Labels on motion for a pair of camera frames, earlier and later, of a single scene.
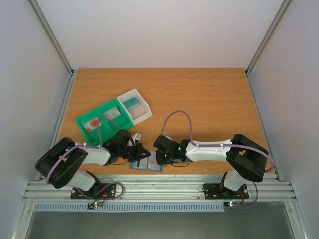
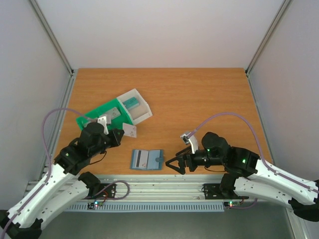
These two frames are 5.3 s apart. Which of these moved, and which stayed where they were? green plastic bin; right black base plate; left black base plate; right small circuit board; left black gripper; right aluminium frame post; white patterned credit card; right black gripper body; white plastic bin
Moved: left black gripper; white patterned credit card; right black gripper body
Stayed: right black base plate; green plastic bin; left black base plate; right small circuit board; white plastic bin; right aluminium frame post
